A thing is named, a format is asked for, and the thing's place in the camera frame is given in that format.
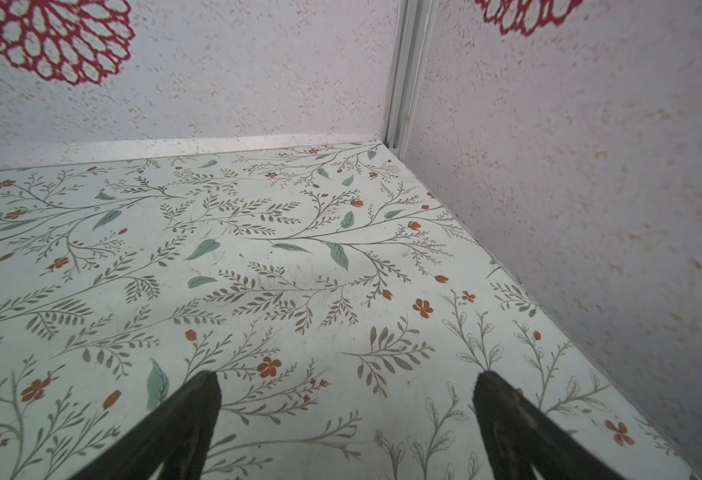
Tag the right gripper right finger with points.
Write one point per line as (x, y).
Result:
(522, 443)

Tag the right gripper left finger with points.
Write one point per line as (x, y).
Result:
(173, 440)

